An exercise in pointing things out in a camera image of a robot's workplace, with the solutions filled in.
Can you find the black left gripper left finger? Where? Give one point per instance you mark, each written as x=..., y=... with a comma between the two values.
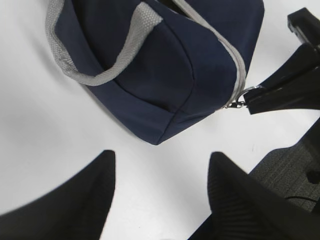
x=76, y=210

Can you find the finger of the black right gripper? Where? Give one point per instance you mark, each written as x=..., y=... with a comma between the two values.
x=295, y=85

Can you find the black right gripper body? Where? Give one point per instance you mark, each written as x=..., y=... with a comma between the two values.
x=305, y=26

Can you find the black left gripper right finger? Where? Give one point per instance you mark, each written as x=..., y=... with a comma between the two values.
x=243, y=209

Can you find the navy and white lunch bag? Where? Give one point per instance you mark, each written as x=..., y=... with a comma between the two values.
x=159, y=66

